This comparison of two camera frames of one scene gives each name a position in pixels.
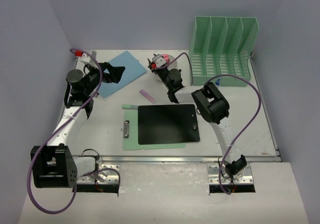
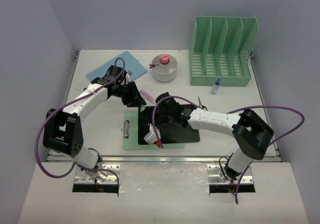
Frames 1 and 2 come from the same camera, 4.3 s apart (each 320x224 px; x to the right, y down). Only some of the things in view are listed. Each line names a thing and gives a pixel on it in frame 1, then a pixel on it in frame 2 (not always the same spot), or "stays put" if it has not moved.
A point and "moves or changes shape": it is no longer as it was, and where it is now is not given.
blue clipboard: x=133 y=70 stays put
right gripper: x=155 y=70 → x=159 y=126
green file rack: x=222 y=46 stays put
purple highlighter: x=152 y=100 stays put
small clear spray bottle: x=217 y=83 stays put
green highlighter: x=130 y=107 moves or changes shape
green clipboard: x=130 y=134 stays put
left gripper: x=102 y=72 → x=133 y=94
